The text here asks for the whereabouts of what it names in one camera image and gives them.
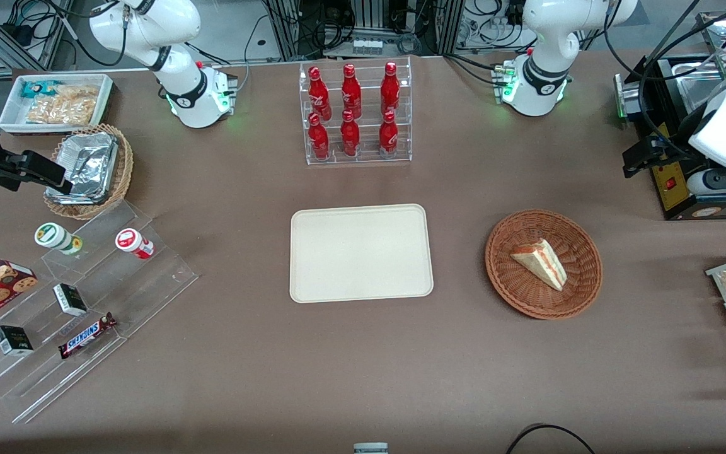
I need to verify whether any steel warmer pan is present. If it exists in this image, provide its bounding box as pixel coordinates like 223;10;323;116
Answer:
672;58;726;118

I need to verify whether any Snickers chocolate bar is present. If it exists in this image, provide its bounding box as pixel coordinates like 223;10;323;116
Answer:
57;311;118;360

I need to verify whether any clear acrylic bottle rack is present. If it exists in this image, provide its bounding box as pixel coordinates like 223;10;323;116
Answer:
298;56;413;166

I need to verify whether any black food warmer appliance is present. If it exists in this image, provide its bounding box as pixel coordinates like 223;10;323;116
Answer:
613;9;726;222

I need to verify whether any green lidded cup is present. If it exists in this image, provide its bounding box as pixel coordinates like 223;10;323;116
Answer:
34;222;84;256

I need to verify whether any black table cable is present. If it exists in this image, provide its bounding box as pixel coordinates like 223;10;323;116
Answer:
504;423;597;454

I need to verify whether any round brown wicker basket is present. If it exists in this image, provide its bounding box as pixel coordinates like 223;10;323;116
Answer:
485;209;604;321

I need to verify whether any beige rectangular tray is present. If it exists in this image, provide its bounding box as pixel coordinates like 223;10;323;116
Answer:
290;203;435;305

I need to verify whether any red soda bottle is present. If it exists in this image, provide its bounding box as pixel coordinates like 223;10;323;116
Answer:
380;61;401;117
308;112;331;161
340;109;361;158
341;63;363;120
378;110;400;159
308;66;333;122

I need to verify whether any clear bag of chips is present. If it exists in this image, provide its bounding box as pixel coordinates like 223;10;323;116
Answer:
25;84;100;125

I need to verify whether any oval light wicker basket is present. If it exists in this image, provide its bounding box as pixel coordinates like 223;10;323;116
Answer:
43;123;134;221

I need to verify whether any aluminium foil container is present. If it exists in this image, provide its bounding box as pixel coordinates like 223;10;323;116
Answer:
45;132;119;204

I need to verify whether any blue green snack packet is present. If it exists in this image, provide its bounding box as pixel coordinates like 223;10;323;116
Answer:
20;79;62;99

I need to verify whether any white rectangular plastic bin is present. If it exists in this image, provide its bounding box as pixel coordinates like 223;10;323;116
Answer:
0;73;115;136

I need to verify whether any red lidded cup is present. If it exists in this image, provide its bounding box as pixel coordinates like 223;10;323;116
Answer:
115;228;156;260

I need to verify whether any small black carton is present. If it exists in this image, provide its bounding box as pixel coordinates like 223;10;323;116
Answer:
0;325;35;357
52;282;89;317

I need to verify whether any clear acrylic stepped shelf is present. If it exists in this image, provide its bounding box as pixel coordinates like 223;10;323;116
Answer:
0;200;200;425

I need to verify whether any aluminium frame rack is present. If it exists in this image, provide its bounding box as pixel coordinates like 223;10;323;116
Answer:
265;0;465;58

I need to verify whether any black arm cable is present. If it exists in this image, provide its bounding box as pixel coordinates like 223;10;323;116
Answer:
602;0;726;166

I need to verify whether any triangular sandwich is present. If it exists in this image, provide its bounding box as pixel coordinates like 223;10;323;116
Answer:
510;238;568;292

